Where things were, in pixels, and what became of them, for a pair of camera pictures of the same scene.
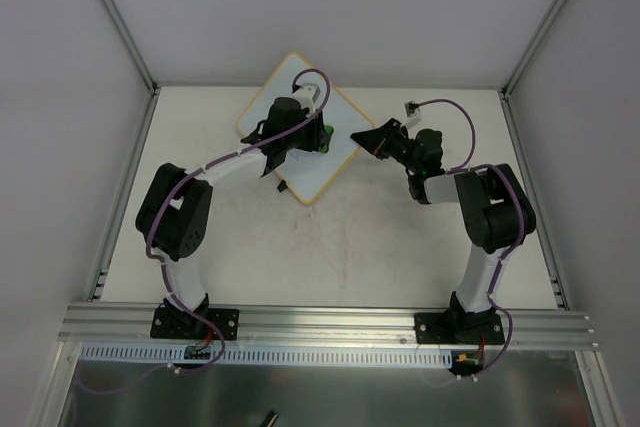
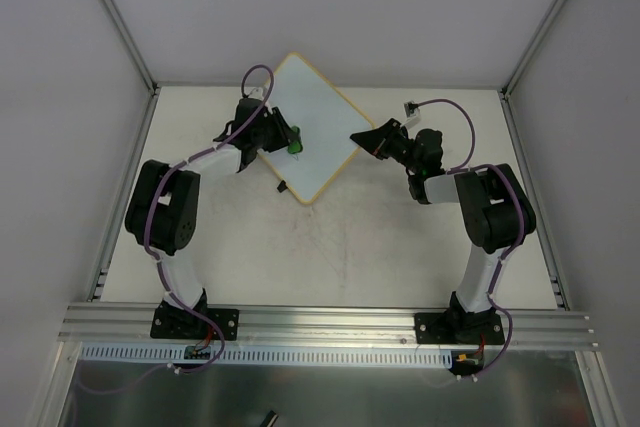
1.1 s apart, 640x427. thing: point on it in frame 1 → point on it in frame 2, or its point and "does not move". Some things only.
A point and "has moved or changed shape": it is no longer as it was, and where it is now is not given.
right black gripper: (386, 140) does not move
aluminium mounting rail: (320, 326) does not move
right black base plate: (459, 328) does not move
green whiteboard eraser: (329, 129) has moved or changed shape
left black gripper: (314, 133) → (279, 129)
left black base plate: (172, 324) does not move
